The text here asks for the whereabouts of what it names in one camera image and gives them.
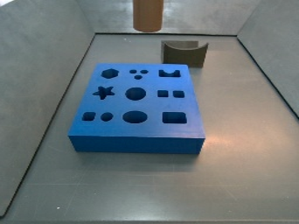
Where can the blue shape sorter block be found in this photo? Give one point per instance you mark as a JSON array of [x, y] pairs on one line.
[[139, 108]]

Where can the dark grey curved block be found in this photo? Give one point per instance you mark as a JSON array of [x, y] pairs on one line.
[[183, 52]]

